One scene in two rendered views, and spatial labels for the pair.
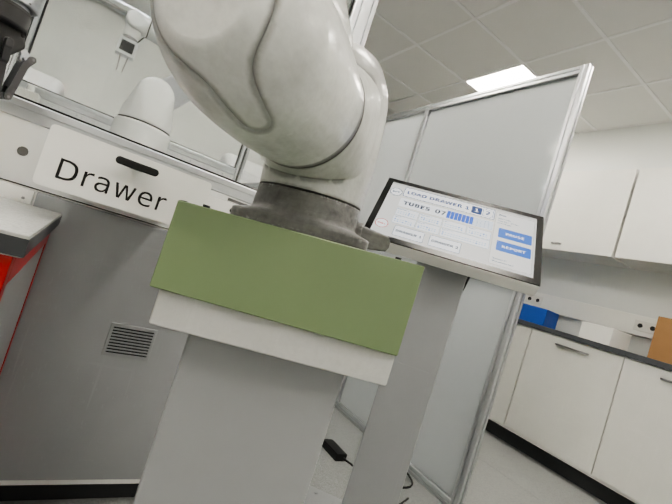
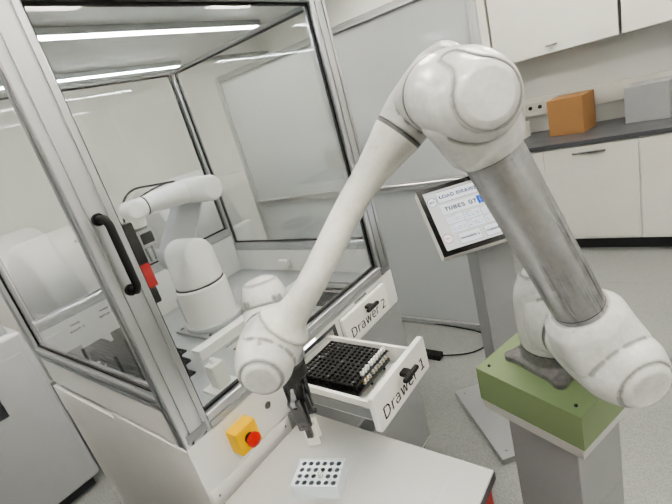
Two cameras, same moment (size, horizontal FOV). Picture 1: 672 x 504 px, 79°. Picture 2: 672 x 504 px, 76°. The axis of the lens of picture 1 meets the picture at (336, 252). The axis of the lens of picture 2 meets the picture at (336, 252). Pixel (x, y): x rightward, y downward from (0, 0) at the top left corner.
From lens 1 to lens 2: 112 cm
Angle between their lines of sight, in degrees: 26
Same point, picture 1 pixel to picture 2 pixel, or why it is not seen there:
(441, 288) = (498, 248)
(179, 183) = (414, 354)
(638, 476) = (581, 222)
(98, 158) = (390, 388)
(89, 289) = not seen: hidden behind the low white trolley
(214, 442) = (595, 464)
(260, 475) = (609, 456)
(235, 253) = (600, 413)
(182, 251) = (588, 431)
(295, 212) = not seen: hidden behind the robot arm
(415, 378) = (508, 307)
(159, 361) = not seen: hidden behind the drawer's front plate
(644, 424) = (572, 189)
